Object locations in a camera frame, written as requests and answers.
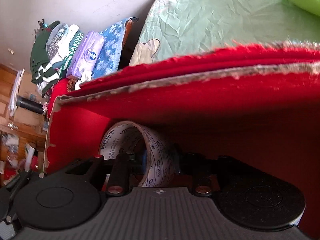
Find white printed tape roll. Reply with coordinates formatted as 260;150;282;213
99;121;176;187

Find large red cardboard box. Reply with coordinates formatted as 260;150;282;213
45;41;319;239

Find red glasses case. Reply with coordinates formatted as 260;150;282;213
48;78;69;115

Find blue checkered towel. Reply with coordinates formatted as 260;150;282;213
92;17;138;80

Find purple tissue pack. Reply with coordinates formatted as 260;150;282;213
66;31;104;80

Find folded green striped clothes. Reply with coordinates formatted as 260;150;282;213
30;21;84;97

